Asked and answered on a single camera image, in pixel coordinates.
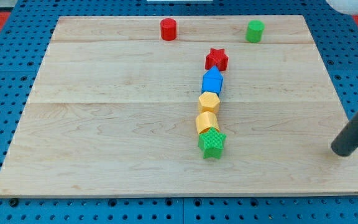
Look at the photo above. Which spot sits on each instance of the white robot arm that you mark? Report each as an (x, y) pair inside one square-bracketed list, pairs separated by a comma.
[(349, 7)]

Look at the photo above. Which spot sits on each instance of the blue triangle house block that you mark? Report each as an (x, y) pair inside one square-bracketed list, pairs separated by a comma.
[(212, 81)]

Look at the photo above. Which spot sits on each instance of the wooden board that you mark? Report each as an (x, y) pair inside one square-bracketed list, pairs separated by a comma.
[(112, 114)]

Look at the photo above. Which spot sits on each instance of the yellow hexagon block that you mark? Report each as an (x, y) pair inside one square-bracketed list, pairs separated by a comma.
[(208, 101)]

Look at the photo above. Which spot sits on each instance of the green star block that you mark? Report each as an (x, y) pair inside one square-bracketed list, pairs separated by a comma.
[(211, 143)]

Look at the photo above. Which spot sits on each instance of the red star block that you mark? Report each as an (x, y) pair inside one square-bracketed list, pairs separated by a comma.
[(216, 57)]

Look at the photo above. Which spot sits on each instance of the red cylinder block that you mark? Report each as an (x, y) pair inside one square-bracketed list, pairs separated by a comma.
[(168, 29)]

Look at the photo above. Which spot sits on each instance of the green cylinder block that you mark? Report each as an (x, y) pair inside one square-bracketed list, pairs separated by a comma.
[(254, 32)]

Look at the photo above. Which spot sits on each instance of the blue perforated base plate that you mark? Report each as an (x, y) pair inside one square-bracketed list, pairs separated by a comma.
[(23, 42)]

